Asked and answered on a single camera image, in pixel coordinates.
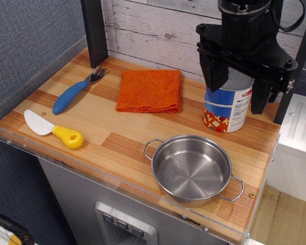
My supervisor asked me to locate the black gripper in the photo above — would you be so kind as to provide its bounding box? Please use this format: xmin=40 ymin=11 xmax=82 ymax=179
xmin=196 ymin=10 xmax=298 ymax=114

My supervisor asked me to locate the blue labelled tin can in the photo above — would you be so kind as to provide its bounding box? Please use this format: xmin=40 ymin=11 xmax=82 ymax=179
xmin=202 ymin=68 xmax=253 ymax=133

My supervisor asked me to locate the yellow handled white toy knife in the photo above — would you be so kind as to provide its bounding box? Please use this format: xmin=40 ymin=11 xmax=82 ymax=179
xmin=23 ymin=109 xmax=84 ymax=149

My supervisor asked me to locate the black upright post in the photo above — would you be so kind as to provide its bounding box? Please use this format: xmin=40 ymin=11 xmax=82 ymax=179
xmin=81 ymin=0 xmax=109 ymax=68
xmin=273 ymin=30 xmax=306 ymax=125

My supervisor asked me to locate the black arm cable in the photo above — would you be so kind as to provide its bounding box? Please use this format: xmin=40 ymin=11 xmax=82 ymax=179
xmin=269 ymin=0 xmax=306 ymax=33

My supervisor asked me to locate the black and yellow corner object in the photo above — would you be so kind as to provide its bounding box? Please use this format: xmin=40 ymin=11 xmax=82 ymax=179
xmin=0 ymin=214 xmax=36 ymax=244

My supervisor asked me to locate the silver dispenser button panel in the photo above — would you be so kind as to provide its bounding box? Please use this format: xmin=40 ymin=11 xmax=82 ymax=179
xmin=95 ymin=201 xmax=158 ymax=244

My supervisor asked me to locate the clear acrylic guard rail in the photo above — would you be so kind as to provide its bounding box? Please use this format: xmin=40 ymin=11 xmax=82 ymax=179
xmin=0 ymin=37 xmax=279 ymax=244

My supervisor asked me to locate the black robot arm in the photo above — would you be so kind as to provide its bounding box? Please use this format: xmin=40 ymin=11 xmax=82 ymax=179
xmin=196 ymin=1 xmax=306 ymax=114

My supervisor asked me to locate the grey toy fridge cabinet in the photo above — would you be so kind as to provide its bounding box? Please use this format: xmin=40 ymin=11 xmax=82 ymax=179
xmin=39 ymin=159 xmax=227 ymax=244

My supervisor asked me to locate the white cabinet at right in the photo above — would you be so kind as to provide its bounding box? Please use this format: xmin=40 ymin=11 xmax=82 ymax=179
xmin=266 ymin=94 xmax=306 ymax=201

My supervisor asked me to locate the orange folded towel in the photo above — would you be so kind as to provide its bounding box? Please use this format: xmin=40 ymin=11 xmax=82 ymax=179
xmin=116 ymin=70 xmax=181 ymax=113

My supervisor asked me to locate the blue handled metal fork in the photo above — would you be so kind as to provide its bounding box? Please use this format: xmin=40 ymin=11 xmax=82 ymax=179
xmin=53 ymin=66 xmax=108 ymax=115

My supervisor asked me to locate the black right upright post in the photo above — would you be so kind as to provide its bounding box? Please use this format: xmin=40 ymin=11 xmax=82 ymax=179
xmin=273 ymin=30 xmax=306 ymax=125

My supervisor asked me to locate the black left upright post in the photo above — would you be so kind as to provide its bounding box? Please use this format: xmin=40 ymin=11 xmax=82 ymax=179
xmin=81 ymin=0 xmax=109 ymax=68

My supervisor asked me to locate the stainless steel pot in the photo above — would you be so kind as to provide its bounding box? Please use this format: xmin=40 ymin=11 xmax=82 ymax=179
xmin=149 ymin=135 xmax=245 ymax=207

